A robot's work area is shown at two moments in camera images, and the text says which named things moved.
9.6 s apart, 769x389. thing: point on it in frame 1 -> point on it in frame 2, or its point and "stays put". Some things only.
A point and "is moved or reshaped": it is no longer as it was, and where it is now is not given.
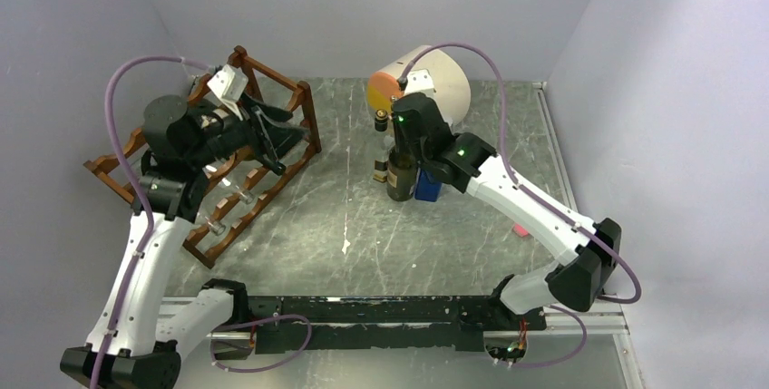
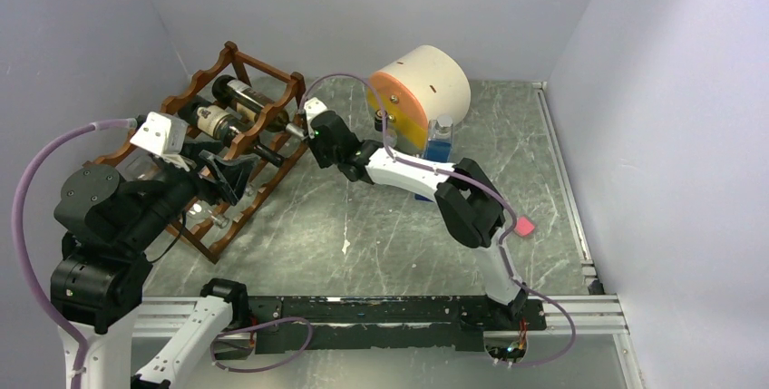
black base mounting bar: (379, 323) stays put
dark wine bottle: (401, 173) is moved or reshaped
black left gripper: (276, 142) -> (228, 175)
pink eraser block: (520, 230) stays put
